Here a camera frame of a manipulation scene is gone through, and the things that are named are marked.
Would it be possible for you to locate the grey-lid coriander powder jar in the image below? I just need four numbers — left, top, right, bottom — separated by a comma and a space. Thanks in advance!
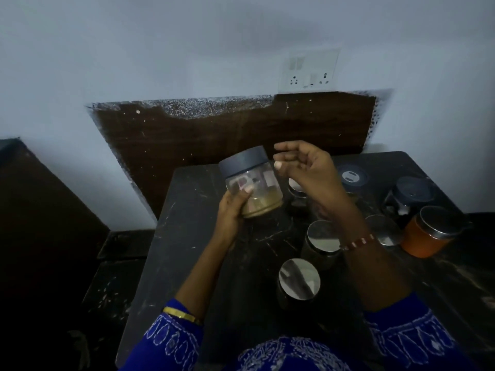
218, 145, 284, 220

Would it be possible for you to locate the person's left forearm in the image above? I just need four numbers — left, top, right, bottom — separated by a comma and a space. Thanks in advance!
174, 236, 235, 326

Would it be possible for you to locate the gold bangle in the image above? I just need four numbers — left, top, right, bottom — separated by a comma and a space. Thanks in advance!
162, 306, 204, 327

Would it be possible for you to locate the person's left hand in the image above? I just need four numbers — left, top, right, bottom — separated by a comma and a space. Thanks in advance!
212, 185, 256, 248

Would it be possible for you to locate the red beaded bracelet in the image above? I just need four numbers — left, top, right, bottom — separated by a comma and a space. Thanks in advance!
340, 233, 378, 252

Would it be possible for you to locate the steel-lid cinnamon jar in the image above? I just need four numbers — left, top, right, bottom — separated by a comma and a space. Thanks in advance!
275, 258, 322, 312

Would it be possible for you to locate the black pepper jar grey lid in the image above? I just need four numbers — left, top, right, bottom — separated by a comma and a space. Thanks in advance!
381, 176, 438, 228

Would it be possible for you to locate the white wall socket plate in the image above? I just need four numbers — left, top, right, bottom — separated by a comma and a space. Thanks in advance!
277, 48, 342, 94

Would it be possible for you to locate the steel-lid brown pods spice jar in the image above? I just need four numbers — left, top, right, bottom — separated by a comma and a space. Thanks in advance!
301, 219, 343, 271

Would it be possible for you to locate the person's right hand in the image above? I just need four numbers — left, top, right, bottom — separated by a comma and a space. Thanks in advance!
272, 140, 356, 220

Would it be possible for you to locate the red chilli powder jar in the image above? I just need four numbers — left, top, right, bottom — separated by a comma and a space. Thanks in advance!
400, 206, 467, 259

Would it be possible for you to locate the person's right forearm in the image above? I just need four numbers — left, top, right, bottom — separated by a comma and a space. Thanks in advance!
320, 196, 411, 314

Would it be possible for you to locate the black pepper jar steel lid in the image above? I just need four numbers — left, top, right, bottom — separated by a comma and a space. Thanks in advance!
287, 177, 310, 213

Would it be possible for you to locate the garam masala jar grey lid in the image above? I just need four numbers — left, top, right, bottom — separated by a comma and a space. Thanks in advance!
337, 164, 370, 205

